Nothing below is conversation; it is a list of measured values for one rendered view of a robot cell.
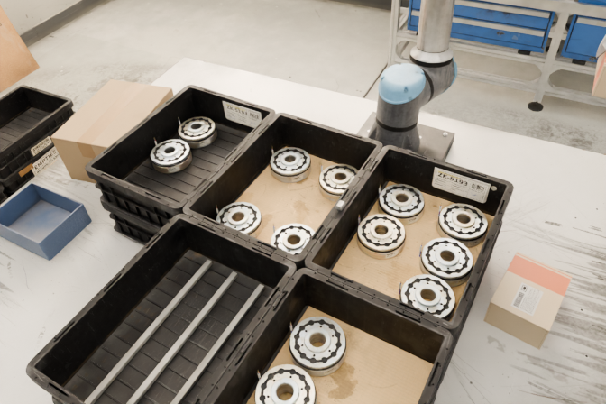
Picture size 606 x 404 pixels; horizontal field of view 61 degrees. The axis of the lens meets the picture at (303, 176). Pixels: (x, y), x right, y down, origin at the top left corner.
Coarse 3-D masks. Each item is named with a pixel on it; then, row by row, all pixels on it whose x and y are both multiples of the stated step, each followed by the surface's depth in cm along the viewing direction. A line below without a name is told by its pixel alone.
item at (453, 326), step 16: (432, 160) 115; (368, 176) 113; (480, 176) 111; (352, 192) 109; (336, 224) 103; (496, 224) 101; (320, 240) 100; (480, 256) 95; (320, 272) 95; (480, 272) 93; (368, 288) 92; (400, 304) 89; (464, 304) 88; (432, 320) 86
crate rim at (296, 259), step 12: (276, 120) 130; (300, 120) 129; (264, 132) 127; (336, 132) 125; (252, 144) 124; (372, 144) 121; (240, 156) 120; (372, 156) 117; (228, 168) 117; (216, 180) 115; (204, 192) 112; (348, 192) 109; (192, 204) 109; (336, 204) 107; (192, 216) 107; (204, 216) 106; (228, 228) 104; (324, 228) 102; (252, 240) 101; (312, 240) 100; (276, 252) 98; (288, 252) 98; (300, 252) 98; (300, 264) 98
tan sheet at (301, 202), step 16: (320, 160) 133; (272, 176) 129; (256, 192) 125; (272, 192) 125; (288, 192) 125; (304, 192) 124; (272, 208) 121; (288, 208) 121; (304, 208) 120; (320, 208) 120; (272, 224) 117; (288, 224) 117; (304, 224) 117; (320, 224) 116
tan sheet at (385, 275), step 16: (432, 208) 118; (416, 224) 115; (432, 224) 115; (352, 240) 113; (416, 240) 112; (352, 256) 109; (368, 256) 109; (400, 256) 109; (416, 256) 108; (336, 272) 106; (352, 272) 106; (368, 272) 106; (384, 272) 106; (400, 272) 106; (416, 272) 105; (384, 288) 103; (464, 288) 102
